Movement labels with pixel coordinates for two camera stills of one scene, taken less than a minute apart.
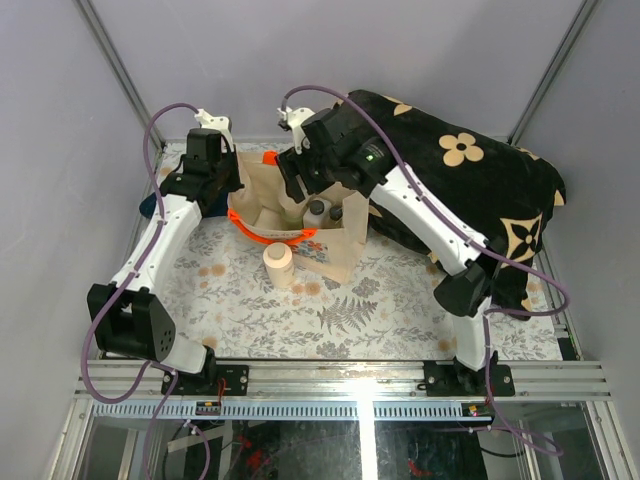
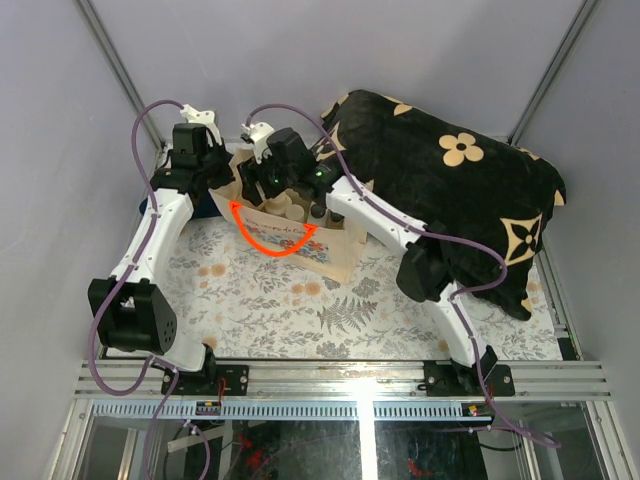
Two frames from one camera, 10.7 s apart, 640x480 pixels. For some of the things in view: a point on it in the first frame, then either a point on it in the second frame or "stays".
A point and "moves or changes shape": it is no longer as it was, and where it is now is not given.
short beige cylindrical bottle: [270, 218] to [278, 205]
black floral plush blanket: [492, 188] stays
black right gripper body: [316, 171] to [273, 179]
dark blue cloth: [148, 204] stays
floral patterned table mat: [216, 299] stays
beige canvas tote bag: [263, 207] moves or changes shape
